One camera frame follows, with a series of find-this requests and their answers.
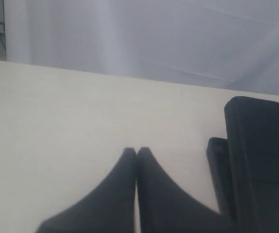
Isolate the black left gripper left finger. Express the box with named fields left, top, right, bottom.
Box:
left=37, top=148, right=136, bottom=233

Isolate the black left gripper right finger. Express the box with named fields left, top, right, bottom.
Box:
left=137, top=147, right=229, bottom=233

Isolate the black plastic tool case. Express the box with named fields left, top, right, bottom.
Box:
left=207, top=96, right=279, bottom=233

